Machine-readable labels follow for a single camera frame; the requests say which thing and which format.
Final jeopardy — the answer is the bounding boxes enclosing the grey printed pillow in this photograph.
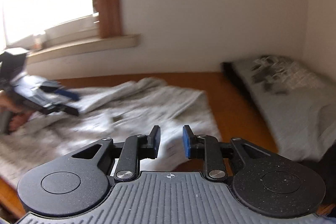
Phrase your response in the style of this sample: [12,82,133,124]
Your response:
[220,54,336,162]

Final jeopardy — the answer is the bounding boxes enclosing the person's left hand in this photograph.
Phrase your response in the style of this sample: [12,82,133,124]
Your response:
[0,94,31,133]

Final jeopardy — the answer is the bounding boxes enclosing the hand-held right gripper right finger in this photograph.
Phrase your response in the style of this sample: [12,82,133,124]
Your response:
[182,124,266,180]

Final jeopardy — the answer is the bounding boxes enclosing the beige window sill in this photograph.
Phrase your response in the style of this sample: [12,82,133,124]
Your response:
[26,33,141,65]

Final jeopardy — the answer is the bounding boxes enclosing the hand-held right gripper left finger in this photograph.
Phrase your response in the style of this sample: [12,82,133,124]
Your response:
[71,124,161,180]

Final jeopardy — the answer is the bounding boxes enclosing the white patterned garment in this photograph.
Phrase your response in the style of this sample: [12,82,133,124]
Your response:
[0,77,221,183]

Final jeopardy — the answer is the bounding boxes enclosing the small clear bottle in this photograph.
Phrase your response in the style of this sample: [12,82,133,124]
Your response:
[34,36,45,50]

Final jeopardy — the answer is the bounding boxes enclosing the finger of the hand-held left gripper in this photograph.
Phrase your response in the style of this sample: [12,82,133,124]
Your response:
[39,80,80,102]
[39,102,80,118]

